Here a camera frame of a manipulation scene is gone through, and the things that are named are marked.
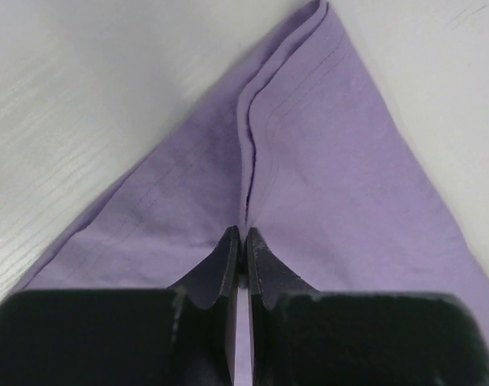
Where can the purple t shirt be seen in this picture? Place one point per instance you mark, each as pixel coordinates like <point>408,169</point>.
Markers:
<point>297,142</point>

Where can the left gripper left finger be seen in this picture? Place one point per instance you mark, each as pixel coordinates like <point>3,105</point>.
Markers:
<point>203,346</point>

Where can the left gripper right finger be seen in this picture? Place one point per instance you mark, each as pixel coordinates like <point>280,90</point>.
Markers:
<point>268,279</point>

